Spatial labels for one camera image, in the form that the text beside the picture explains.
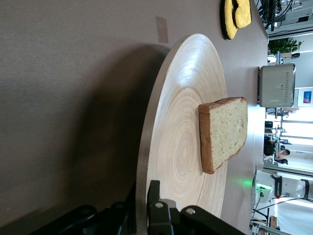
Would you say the green potted plant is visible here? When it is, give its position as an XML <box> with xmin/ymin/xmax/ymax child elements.
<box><xmin>268</xmin><ymin>37</ymin><xmax>305</xmax><ymax>59</ymax></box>

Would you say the seated person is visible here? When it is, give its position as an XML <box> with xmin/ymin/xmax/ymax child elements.
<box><xmin>275</xmin><ymin>148</ymin><xmax>291</xmax><ymax>165</ymax></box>

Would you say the silver two-slot toaster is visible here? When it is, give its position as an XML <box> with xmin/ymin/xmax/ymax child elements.
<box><xmin>257</xmin><ymin>63</ymin><xmax>296</xmax><ymax>108</ymax></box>

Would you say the slice of brown bread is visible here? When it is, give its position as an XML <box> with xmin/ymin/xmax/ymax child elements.
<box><xmin>198</xmin><ymin>96</ymin><xmax>248</xmax><ymax>175</ymax></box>

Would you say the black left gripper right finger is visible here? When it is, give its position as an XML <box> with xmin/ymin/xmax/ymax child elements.
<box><xmin>146</xmin><ymin>180</ymin><xmax>247</xmax><ymax>235</ymax></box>

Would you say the round wooden plate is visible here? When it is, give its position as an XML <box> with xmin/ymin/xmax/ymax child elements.
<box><xmin>135</xmin><ymin>33</ymin><xmax>228</xmax><ymax>235</ymax></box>

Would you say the yellow quilted oven mitt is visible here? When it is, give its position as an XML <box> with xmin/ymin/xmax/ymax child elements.
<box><xmin>220</xmin><ymin>0</ymin><xmax>240</xmax><ymax>40</ymax></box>
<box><xmin>232</xmin><ymin>0</ymin><xmax>252</xmax><ymax>28</ymax></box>

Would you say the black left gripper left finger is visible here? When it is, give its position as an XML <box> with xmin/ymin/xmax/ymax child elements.
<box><xmin>29</xmin><ymin>182</ymin><xmax>137</xmax><ymax>235</ymax></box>

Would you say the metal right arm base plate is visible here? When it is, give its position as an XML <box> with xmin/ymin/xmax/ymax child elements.
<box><xmin>250</xmin><ymin>168</ymin><xmax>260</xmax><ymax>214</ymax></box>

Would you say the brown tape patch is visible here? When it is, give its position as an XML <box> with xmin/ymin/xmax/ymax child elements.
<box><xmin>156</xmin><ymin>16</ymin><xmax>169</xmax><ymax>44</ymax></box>

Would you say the blue white wall poster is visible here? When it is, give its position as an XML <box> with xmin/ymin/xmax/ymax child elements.
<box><xmin>302</xmin><ymin>90</ymin><xmax>313</xmax><ymax>104</ymax></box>

